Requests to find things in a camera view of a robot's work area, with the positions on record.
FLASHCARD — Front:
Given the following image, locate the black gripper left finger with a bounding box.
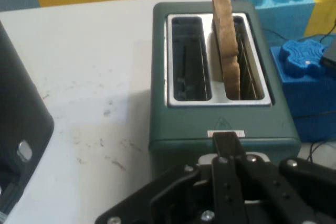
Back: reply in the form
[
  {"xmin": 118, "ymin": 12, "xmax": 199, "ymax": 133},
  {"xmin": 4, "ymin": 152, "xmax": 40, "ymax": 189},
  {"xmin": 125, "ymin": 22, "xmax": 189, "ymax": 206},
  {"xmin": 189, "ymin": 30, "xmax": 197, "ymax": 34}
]
[{"xmin": 94, "ymin": 131, "xmax": 249, "ymax": 224}]

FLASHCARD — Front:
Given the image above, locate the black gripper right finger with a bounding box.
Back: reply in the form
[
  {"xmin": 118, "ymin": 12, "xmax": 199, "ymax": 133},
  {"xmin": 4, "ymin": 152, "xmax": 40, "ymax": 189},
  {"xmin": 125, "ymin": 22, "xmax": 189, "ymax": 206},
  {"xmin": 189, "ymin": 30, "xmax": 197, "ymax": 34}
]
[{"xmin": 227, "ymin": 131, "xmax": 336, "ymax": 224}]

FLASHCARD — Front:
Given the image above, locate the green two-slot toaster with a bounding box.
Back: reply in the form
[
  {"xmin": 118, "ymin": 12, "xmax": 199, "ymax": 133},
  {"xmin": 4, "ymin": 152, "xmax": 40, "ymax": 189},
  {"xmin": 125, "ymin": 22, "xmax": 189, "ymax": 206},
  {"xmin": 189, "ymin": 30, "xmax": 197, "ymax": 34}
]
[{"xmin": 148, "ymin": 0, "xmax": 302, "ymax": 174}]

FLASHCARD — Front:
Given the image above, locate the dark blue foam block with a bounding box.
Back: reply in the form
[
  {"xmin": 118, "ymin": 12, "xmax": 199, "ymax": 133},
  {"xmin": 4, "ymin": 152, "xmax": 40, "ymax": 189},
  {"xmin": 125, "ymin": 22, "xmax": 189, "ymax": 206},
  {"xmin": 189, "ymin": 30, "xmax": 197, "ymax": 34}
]
[{"xmin": 270, "ymin": 39, "xmax": 336, "ymax": 143}]

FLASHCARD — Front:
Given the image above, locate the bread slice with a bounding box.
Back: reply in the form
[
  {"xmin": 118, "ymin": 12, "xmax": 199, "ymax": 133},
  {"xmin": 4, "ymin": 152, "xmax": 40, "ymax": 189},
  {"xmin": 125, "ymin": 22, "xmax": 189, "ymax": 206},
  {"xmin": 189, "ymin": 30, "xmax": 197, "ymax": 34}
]
[{"xmin": 209, "ymin": 0, "xmax": 242, "ymax": 101}]

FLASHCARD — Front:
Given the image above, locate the light blue foam block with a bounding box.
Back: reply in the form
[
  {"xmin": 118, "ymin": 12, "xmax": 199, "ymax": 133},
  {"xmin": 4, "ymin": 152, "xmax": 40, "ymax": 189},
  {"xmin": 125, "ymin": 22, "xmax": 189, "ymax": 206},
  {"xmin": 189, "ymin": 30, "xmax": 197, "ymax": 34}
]
[{"xmin": 227, "ymin": 0, "xmax": 316, "ymax": 48}]

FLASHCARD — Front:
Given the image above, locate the black coffee machine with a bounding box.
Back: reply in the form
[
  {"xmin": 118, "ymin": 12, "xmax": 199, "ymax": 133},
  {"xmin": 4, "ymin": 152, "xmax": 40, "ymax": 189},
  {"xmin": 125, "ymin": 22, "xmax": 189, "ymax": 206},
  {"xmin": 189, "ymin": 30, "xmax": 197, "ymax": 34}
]
[{"xmin": 0, "ymin": 20, "xmax": 55, "ymax": 216}]

